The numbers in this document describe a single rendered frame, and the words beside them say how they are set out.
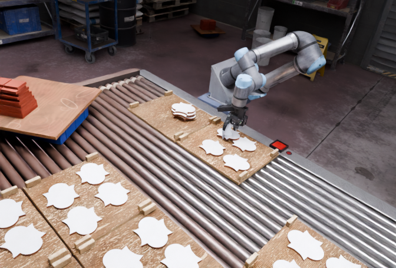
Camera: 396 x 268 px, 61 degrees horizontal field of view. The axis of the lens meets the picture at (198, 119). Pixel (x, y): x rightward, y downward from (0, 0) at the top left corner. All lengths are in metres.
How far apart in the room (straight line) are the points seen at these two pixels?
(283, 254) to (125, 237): 0.57
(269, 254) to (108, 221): 0.61
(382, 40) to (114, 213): 5.41
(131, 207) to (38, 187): 0.39
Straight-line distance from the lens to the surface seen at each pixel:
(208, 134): 1.85
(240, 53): 1.75
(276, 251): 1.35
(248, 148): 1.77
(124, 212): 1.40
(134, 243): 1.30
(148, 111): 2.01
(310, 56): 1.94
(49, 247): 1.34
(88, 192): 1.49
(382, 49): 6.22
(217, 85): 2.27
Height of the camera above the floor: 1.96
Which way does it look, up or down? 31 degrees down
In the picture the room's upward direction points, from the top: 7 degrees clockwise
